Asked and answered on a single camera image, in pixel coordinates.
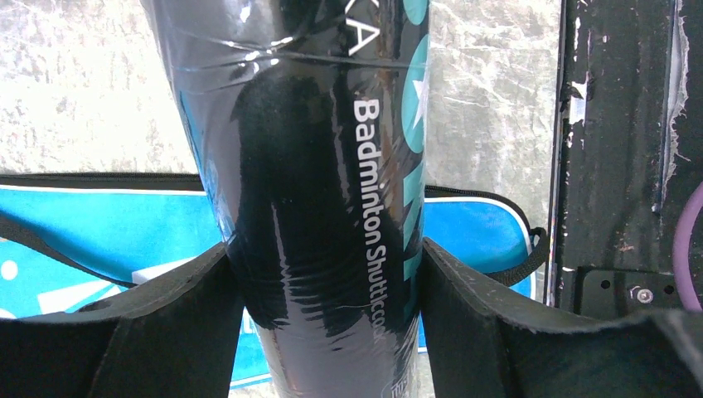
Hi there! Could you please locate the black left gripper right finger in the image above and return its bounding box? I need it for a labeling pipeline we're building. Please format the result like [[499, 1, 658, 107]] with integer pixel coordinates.
[[420, 240, 702, 397]]

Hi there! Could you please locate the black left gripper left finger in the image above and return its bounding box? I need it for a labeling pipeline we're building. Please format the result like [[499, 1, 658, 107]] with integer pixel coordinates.
[[1, 245, 243, 397]]

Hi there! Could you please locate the blue racket bag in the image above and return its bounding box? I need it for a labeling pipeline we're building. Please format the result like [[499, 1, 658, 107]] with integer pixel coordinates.
[[1, 173, 550, 380]]

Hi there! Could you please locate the black shuttlecock tube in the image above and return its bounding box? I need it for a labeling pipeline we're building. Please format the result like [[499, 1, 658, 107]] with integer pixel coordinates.
[[143, 1, 429, 397]]

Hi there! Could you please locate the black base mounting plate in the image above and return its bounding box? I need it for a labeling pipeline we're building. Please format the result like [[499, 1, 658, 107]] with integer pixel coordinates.
[[544, 0, 702, 319]]

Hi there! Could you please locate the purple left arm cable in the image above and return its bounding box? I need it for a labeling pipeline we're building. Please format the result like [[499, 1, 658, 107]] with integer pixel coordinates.
[[671, 181, 703, 314]]

